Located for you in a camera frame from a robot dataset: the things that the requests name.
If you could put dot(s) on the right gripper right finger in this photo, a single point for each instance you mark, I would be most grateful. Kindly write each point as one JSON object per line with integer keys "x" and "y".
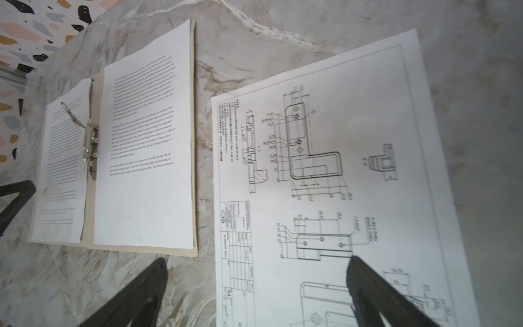
{"x": 376, "y": 301}

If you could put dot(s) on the white diagram sheet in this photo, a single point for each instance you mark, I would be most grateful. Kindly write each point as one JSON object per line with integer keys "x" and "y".
{"x": 338, "y": 159}

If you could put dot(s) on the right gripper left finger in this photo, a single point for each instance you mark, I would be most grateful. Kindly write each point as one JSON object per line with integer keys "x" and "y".
{"x": 139, "y": 303}

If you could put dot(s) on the white text sheet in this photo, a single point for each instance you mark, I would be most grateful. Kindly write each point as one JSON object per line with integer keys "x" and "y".
{"x": 144, "y": 187}
{"x": 62, "y": 172}

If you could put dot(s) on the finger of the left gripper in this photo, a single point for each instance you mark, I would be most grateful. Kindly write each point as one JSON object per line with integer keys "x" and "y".
{"x": 24, "y": 190}

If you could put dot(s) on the beige manila folder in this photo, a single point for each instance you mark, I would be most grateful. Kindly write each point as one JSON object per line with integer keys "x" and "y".
{"x": 97, "y": 84}

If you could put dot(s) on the left aluminium corner post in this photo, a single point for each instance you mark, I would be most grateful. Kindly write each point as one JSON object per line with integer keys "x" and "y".
{"x": 13, "y": 76}

